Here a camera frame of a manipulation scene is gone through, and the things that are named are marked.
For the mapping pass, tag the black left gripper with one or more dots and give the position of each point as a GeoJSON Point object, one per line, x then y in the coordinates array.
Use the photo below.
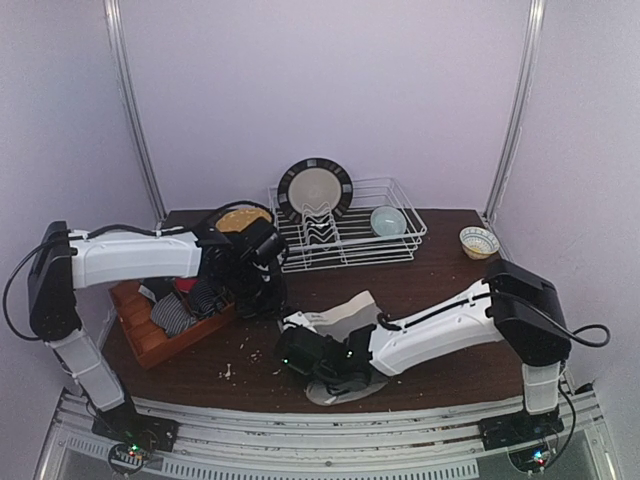
{"type": "Point", "coordinates": [259, 298]}

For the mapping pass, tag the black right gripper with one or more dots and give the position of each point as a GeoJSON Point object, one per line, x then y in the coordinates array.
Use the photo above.
{"type": "Point", "coordinates": [291, 351]}

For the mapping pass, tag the grey beige sock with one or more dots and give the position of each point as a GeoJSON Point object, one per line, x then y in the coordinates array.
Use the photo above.
{"type": "Point", "coordinates": [339, 321]}

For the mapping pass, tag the grey striped boxer underwear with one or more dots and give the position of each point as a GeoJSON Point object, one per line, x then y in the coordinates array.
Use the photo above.
{"type": "Point", "coordinates": [171, 316]}

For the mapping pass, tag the brown wooden organizer box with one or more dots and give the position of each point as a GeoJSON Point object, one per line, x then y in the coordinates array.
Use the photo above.
{"type": "Point", "coordinates": [133, 301]}

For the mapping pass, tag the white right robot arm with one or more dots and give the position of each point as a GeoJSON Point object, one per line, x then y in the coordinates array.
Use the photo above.
{"type": "Point", "coordinates": [510, 304]}

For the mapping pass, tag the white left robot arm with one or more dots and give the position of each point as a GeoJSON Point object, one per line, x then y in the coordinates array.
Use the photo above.
{"type": "Point", "coordinates": [67, 261]}

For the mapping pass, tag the navy striped rolled underwear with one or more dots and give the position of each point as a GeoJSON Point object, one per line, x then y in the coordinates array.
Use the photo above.
{"type": "Point", "coordinates": [204, 300]}

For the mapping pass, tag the red rolled underwear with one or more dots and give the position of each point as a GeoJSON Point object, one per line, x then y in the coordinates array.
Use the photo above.
{"type": "Point", "coordinates": [185, 284]}

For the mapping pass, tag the yellow dotted plate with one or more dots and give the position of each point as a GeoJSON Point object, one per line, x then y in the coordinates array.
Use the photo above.
{"type": "Point", "coordinates": [238, 219]}

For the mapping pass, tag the black rimmed grey plate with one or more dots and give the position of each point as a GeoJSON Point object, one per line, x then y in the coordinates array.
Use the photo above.
{"type": "Point", "coordinates": [314, 184]}

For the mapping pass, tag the light blue bowl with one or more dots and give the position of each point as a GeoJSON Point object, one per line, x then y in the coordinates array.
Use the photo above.
{"type": "Point", "coordinates": [387, 221]}

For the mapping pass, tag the yellow patterned white bowl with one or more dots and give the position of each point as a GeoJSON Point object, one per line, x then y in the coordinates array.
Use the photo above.
{"type": "Point", "coordinates": [478, 243]}

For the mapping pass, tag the white wire dish rack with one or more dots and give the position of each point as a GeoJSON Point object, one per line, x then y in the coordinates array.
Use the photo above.
{"type": "Point", "coordinates": [324, 241]}

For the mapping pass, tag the aluminium front rail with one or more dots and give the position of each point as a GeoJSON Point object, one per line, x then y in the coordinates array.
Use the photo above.
{"type": "Point", "coordinates": [441, 443]}

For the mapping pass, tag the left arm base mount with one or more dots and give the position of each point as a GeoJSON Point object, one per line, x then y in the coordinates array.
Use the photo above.
{"type": "Point", "coordinates": [137, 436]}

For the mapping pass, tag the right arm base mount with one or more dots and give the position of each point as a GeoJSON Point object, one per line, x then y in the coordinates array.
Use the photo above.
{"type": "Point", "coordinates": [530, 438]}

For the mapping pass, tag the left aluminium frame post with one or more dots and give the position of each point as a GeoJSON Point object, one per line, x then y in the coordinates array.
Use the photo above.
{"type": "Point", "coordinates": [117, 40]}

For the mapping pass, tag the aluminium frame post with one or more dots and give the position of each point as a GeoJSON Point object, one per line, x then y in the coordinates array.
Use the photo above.
{"type": "Point", "coordinates": [117, 40]}
{"type": "Point", "coordinates": [531, 44]}

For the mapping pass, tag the right aluminium frame post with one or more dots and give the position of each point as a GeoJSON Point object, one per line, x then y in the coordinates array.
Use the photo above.
{"type": "Point", "coordinates": [531, 44]}

